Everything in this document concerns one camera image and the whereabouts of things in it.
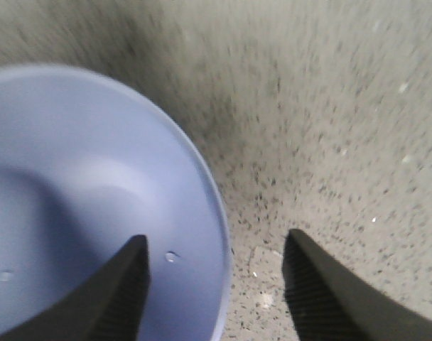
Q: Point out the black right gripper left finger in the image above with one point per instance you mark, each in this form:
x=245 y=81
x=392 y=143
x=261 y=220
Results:
x=107 y=306

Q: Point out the light blue plastic bowl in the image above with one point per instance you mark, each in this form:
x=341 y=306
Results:
x=85 y=164

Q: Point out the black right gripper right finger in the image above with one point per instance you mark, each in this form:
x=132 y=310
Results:
x=329 y=302

